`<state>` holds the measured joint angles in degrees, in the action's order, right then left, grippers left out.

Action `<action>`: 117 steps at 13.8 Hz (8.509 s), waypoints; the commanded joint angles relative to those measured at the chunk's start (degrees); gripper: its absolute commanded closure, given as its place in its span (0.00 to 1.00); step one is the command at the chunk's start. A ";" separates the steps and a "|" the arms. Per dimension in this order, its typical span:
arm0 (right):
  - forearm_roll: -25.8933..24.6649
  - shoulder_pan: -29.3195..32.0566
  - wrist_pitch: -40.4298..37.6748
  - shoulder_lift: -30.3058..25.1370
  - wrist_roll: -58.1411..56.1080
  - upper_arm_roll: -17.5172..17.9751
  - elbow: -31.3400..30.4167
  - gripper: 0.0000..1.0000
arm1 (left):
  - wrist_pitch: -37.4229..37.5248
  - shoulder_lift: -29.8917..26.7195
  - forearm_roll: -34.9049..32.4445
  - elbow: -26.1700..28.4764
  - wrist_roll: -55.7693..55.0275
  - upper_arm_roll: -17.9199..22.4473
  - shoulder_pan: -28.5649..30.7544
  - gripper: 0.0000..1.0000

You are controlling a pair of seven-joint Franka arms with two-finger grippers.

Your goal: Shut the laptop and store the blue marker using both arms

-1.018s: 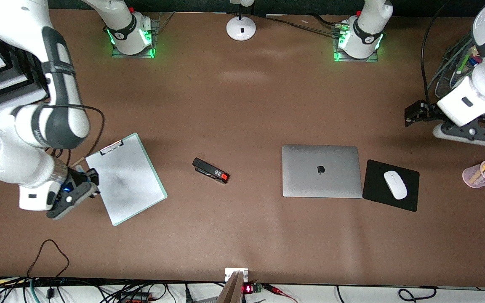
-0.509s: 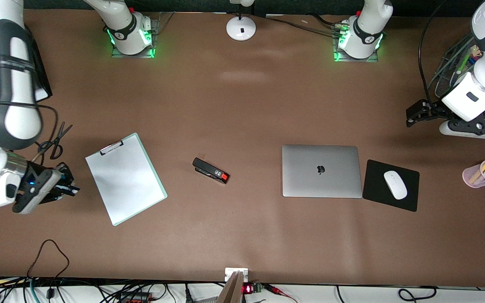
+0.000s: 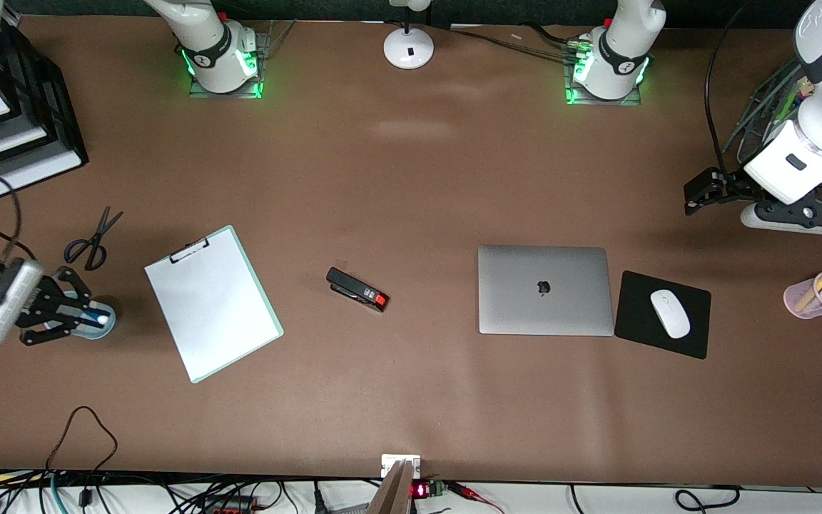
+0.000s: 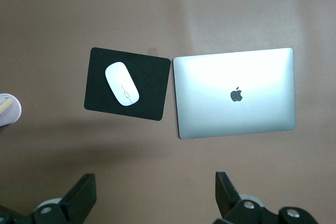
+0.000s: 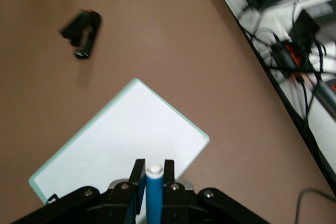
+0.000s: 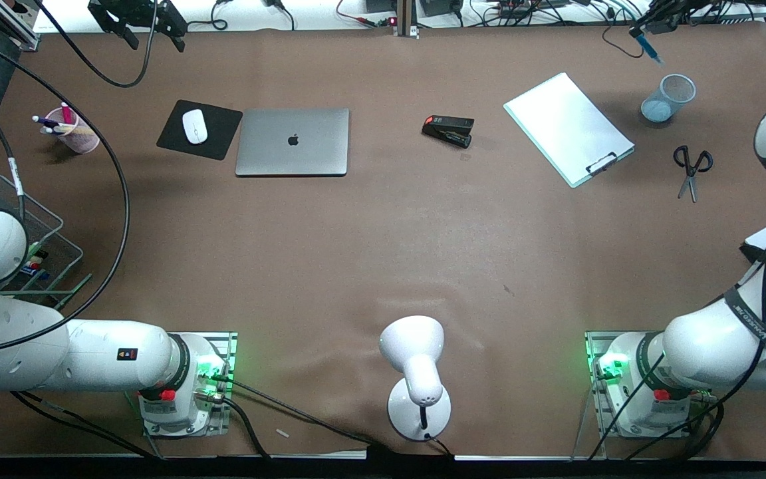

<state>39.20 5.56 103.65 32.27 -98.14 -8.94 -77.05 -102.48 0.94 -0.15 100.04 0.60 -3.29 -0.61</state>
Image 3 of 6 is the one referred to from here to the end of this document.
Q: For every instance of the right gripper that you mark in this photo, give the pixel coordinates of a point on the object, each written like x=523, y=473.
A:
x=46, y=300

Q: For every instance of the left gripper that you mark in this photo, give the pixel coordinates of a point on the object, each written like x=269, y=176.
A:
x=729, y=187

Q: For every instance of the blue marker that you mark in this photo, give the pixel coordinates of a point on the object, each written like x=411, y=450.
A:
x=99, y=313

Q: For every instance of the silver laptop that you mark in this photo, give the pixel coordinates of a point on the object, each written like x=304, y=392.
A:
x=543, y=307

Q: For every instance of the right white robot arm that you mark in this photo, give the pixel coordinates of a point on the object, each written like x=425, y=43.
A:
x=211, y=50

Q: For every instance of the blue mesh pen cup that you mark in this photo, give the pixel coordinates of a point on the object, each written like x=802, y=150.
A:
x=93, y=332

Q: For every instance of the black scissors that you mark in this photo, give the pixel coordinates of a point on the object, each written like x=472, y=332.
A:
x=95, y=239

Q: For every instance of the beige pencil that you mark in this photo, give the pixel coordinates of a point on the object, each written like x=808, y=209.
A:
x=814, y=289

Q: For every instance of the white computer mouse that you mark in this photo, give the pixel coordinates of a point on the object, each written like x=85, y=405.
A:
x=670, y=314

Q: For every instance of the mint clipboard with white paper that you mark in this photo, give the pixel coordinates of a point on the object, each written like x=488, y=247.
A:
x=215, y=314

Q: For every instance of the black mouse pad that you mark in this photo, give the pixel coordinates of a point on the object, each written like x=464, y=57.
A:
x=639, y=321

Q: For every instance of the black stacked document tray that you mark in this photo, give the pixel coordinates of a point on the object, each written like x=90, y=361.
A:
x=47, y=107

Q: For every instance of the black and red stapler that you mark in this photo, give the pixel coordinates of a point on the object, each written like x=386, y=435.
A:
x=354, y=288

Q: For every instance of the white round lamp base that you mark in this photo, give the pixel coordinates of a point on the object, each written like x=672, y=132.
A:
x=409, y=48

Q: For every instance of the white square box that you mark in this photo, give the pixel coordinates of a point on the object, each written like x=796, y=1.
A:
x=400, y=460

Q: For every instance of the circuit board with red display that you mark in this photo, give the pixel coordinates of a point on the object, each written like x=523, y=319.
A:
x=429, y=490

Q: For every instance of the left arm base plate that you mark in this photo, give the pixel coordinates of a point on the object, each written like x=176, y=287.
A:
x=604, y=102

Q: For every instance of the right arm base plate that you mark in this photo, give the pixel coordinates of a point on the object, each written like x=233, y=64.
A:
x=262, y=50

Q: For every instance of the grey mounting post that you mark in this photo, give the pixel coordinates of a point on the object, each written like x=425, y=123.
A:
x=391, y=492

